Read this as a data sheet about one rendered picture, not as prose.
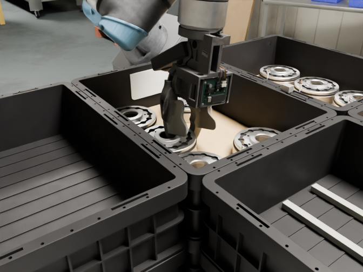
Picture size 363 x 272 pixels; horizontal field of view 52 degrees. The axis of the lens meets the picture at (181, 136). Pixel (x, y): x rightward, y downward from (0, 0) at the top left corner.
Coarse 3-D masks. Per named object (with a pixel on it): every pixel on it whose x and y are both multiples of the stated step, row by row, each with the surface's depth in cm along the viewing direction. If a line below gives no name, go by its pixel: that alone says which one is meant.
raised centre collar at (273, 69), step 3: (276, 66) 97; (279, 66) 97; (273, 69) 96; (276, 69) 97; (279, 69) 97; (282, 69) 97; (285, 69) 96; (288, 69) 96; (273, 72) 95; (276, 72) 94; (279, 72) 94; (282, 72) 94; (285, 72) 94; (288, 72) 95
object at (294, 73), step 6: (264, 66) 99; (270, 66) 99; (282, 66) 99; (288, 66) 99; (264, 72) 95; (270, 72) 95; (294, 72) 96; (270, 78) 93; (276, 78) 92; (282, 78) 92; (288, 78) 92; (294, 78) 92
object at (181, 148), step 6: (156, 126) 70; (162, 126) 70; (150, 132) 68; (192, 132) 68; (186, 138) 66; (192, 138) 66; (168, 144) 64; (174, 144) 64; (180, 144) 64; (186, 144) 65; (192, 144) 64; (174, 150) 62; (180, 150) 62; (186, 150) 63
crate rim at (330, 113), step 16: (144, 64) 80; (80, 80) 72; (256, 80) 71; (96, 96) 65; (288, 96) 65; (112, 112) 59; (336, 112) 59; (304, 128) 55; (160, 144) 51; (256, 144) 51; (272, 144) 51; (176, 160) 47; (224, 160) 47; (192, 176) 45
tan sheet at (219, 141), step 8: (160, 112) 82; (216, 112) 82; (160, 120) 79; (216, 120) 79; (224, 120) 79; (232, 120) 79; (216, 128) 75; (224, 128) 75; (232, 128) 75; (240, 128) 75; (200, 136) 73; (208, 136) 73; (216, 136) 73; (224, 136) 73; (232, 136) 73; (200, 144) 70; (208, 144) 70; (216, 144) 70; (224, 144) 70; (232, 144) 70; (216, 152) 68; (224, 152) 68
